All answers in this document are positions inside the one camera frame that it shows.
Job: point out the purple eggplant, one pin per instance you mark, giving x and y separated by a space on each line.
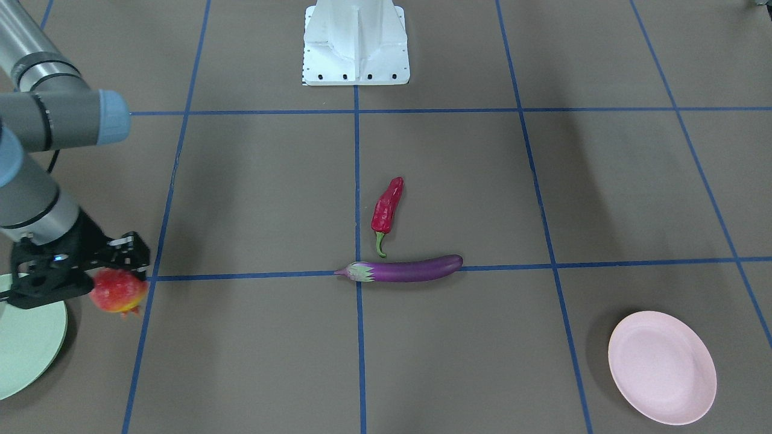
425 270

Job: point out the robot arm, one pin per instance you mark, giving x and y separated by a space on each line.
52 109

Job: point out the light green plate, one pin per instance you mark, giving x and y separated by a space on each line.
30 342

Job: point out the red chili pepper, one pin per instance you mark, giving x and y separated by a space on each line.
384 212

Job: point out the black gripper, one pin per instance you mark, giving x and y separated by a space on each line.
90 239

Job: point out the pink plate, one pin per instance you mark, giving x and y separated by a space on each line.
662 368

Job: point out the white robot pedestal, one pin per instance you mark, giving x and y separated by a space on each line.
355 43

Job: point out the red pomegranate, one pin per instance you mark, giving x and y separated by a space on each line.
118 291

